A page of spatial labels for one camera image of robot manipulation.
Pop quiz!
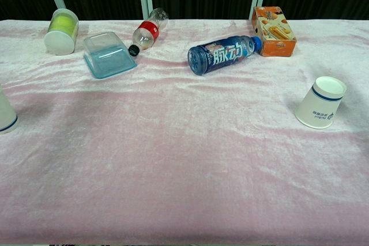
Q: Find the white paper cup blue ring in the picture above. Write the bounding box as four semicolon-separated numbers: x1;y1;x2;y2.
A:
294;75;348;130
0;84;19;135

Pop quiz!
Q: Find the pink velvet tablecloth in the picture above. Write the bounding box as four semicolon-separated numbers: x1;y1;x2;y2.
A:
0;18;369;245

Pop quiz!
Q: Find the blue drink bottle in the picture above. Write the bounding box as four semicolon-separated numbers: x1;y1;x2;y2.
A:
187;35;263;77

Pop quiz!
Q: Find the clear bottle red label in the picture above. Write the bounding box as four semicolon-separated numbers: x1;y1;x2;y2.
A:
128;7;170;58

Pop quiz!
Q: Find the clear food box blue lid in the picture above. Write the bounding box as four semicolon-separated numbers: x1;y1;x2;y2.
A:
82;31;138;80

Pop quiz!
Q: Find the orange biscuit box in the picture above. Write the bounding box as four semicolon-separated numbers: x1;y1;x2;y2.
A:
251;5;298;58

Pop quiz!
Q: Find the clear tennis ball tube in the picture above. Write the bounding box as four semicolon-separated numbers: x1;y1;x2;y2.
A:
43;8;80;56

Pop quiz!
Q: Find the yellow tennis ball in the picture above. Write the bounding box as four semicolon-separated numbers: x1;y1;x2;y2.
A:
48;14;78;35

